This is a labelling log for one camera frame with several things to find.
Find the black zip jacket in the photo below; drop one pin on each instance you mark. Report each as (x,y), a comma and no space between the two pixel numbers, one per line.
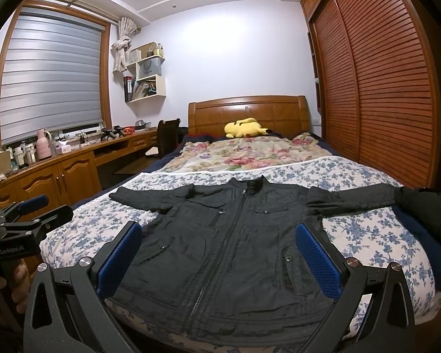
(220,264)

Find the pink thermos jug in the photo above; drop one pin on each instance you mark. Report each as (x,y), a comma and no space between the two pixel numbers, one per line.
(43,144)

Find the red basket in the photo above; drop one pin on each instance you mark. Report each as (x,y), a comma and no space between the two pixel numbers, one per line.
(128,130)

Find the person left hand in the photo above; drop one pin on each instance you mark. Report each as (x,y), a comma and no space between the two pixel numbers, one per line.
(19,282)

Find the dark clothes pile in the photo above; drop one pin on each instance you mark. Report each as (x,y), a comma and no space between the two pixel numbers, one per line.
(419,211)

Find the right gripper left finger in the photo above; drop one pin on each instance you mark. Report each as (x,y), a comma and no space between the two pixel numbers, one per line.
(67,310)

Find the wooden headboard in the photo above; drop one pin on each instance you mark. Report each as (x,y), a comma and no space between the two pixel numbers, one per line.
(286,115)

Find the white wall shelf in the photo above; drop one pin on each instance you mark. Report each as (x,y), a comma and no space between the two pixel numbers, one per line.
(144,79)

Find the tied white curtain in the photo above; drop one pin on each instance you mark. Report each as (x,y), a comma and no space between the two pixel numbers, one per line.
(126,27)

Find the blue floral white bedsheet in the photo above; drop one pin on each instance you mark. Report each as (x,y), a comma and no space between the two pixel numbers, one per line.
(375,237)

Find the yellow plush toy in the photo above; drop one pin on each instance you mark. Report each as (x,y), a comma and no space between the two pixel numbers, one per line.
(244,128)

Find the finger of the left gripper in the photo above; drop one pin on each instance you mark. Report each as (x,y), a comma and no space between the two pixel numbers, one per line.
(29,204)
(37,228)

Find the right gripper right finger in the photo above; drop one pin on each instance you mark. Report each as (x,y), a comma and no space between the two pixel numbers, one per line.
(388,325)

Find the wooden desk cabinet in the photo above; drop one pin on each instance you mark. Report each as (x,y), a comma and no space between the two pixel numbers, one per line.
(70,178)

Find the dark wooden chair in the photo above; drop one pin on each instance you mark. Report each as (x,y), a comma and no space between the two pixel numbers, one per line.
(167,138)

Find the wooden louvered wardrobe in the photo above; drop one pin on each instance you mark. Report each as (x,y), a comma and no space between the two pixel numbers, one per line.
(378,95)

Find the grey window blind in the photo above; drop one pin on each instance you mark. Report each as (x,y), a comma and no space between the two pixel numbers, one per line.
(51,74)

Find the pink floral beige quilt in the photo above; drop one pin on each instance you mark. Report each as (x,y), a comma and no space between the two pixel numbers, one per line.
(242,154)

